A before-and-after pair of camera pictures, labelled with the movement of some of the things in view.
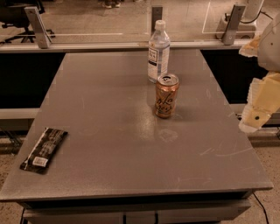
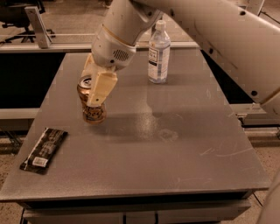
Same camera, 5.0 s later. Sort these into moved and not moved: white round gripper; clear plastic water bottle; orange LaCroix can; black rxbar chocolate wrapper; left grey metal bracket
Moved: white round gripper; orange LaCroix can
Not moved: clear plastic water bottle; left grey metal bracket; black rxbar chocolate wrapper
